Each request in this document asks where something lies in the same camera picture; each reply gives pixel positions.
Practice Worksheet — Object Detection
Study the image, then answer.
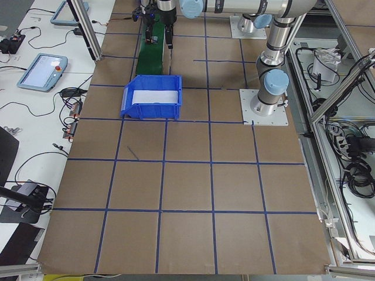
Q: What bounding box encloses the green conveyor belt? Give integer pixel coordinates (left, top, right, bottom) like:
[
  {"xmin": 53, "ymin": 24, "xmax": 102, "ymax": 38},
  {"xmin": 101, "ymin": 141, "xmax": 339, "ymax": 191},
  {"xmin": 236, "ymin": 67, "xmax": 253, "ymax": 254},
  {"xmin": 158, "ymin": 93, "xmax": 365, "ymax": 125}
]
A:
[{"xmin": 136, "ymin": 15, "xmax": 164, "ymax": 75}]

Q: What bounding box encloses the aluminium frame post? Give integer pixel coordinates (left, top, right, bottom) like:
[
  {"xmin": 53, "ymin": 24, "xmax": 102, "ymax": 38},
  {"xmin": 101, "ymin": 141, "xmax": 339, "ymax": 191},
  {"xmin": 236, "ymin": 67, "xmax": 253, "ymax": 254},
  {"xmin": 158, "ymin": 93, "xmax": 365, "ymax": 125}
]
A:
[{"xmin": 67, "ymin": 0, "xmax": 103, "ymax": 61}]

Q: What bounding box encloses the teach pendant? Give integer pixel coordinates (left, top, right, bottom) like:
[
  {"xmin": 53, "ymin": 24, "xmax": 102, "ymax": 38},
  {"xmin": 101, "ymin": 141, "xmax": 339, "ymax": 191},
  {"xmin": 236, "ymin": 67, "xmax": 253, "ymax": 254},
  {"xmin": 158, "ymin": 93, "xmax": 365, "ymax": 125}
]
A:
[
  {"xmin": 50, "ymin": 1, "xmax": 78, "ymax": 27},
  {"xmin": 16, "ymin": 53, "xmax": 68, "ymax": 92}
]

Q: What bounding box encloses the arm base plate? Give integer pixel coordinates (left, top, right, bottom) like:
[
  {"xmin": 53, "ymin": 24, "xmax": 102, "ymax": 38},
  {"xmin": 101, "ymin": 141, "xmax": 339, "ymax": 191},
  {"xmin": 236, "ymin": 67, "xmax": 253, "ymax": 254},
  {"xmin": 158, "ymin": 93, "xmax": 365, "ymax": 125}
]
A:
[
  {"xmin": 239, "ymin": 89, "xmax": 288, "ymax": 126},
  {"xmin": 229, "ymin": 16, "xmax": 267, "ymax": 40}
]

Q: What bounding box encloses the white foam pad left bin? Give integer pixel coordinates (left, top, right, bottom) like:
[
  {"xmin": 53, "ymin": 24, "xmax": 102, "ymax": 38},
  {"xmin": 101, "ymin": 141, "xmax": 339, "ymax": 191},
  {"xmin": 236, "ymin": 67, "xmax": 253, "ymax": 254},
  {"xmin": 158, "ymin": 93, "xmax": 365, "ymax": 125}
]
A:
[{"xmin": 132, "ymin": 90, "xmax": 178, "ymax": 104}]

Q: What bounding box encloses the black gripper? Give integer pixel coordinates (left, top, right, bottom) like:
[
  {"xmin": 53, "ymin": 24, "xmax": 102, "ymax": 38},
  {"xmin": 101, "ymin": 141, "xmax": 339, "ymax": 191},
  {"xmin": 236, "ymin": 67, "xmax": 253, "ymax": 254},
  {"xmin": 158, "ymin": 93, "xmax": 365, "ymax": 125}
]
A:
[{"xmin": 140, "ymin": 0, "xmax": 177, "ymax": 49}]

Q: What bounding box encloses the black power adapter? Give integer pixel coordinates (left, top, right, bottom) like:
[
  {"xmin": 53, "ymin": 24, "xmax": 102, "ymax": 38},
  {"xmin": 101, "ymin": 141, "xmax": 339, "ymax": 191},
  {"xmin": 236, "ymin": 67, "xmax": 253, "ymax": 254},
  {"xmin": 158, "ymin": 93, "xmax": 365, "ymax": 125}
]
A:
[{"xmin": 73, "ymin": 28, "xmax": 83, "ymax": 36}]

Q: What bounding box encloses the blue left bin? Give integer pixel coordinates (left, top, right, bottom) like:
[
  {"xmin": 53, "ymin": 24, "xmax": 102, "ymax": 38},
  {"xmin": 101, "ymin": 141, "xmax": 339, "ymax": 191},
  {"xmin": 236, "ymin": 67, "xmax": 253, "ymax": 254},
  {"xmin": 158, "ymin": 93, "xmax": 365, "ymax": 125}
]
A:
[{"xmin": 120, "ymin": 75, "xmax": 182, "ymax": 119}]

